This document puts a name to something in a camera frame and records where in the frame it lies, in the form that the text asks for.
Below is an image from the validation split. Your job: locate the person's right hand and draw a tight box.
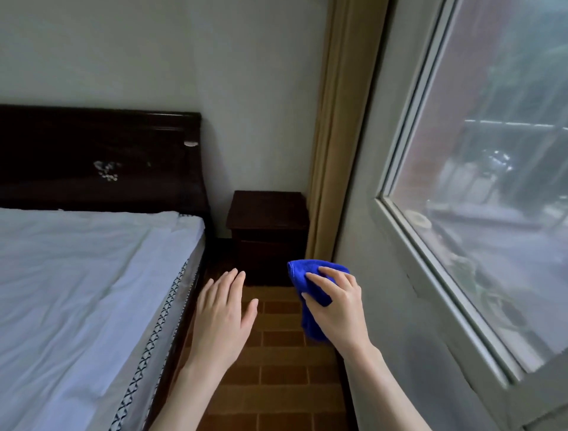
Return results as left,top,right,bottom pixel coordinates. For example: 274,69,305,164
302,266,373,357

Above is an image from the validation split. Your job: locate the person's left hand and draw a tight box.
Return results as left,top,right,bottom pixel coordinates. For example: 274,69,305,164
190,268,259,370

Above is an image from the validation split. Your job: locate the blue microfiber cloth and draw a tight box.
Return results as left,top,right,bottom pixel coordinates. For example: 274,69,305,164
287,259,351,344

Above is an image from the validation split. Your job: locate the person's right forearm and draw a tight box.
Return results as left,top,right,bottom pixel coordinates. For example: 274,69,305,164
341,341,435,431

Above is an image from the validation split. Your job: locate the person's left forearm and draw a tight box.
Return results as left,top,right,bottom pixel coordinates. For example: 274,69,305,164
149,355,242,431

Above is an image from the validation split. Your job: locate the dark wooden nightstand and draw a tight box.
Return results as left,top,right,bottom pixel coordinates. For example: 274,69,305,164
226,190,310,286

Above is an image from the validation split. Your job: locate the mattress with patterned edge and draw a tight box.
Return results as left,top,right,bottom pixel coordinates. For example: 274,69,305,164
108,231,207,431

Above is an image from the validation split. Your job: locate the beige curtain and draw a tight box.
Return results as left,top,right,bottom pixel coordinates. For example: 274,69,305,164
305,0,392,267

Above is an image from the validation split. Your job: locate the white bed sheet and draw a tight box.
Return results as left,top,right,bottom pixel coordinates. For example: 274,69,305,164
0,207,206,431

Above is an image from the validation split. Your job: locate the white framed window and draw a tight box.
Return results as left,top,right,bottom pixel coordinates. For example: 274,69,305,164
372,0,568,431

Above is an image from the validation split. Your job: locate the dark wooden headboard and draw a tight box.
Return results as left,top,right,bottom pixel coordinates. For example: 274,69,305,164
0,104,212,219

